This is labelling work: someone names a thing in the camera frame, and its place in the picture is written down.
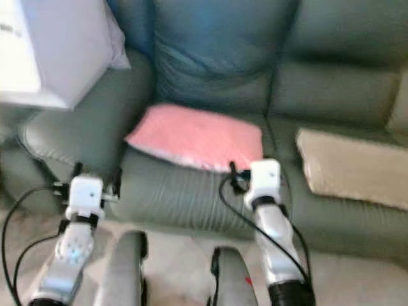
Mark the pink dotted pillow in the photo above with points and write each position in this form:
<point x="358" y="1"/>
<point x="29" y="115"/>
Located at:
<point x="191" y="135"/>

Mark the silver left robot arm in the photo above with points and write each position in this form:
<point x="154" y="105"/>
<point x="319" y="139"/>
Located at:
<point x="70" y="255"/>

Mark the green leather sofa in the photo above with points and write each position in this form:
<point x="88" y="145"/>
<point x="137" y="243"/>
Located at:
<point x="185" y="197"/>

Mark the beige pillow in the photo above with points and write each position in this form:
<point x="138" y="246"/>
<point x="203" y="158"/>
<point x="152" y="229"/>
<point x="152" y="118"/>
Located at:
<point x="350" y="166"/>

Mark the white soft pillow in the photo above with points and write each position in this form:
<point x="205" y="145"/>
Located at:
<point x="118" y="51"/>

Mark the silver left robot leg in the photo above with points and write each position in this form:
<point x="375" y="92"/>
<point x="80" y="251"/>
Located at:
<point x="124" y="274"/>

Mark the silver robot leg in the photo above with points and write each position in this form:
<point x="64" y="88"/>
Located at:
<point x="236" y="280"/>
<point x="124" y="274"/>

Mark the silver right robot leg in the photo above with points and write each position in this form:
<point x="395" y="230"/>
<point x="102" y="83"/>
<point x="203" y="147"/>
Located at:
<point x="236" y="280"/>

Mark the white cardboard box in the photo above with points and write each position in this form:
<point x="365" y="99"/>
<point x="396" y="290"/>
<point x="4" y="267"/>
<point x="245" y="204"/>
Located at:
<point x="51" y="44"/>

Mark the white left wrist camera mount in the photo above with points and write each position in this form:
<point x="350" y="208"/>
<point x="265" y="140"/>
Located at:
<point x="84" y="194"/>

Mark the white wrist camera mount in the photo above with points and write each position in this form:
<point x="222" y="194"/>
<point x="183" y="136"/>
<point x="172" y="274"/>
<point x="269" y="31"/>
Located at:
<point x="84" y="194"/>
<point x="264" y="178"/>

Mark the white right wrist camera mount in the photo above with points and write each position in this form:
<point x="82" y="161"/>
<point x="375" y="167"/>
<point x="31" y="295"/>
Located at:
<point x="264" y="178"/>

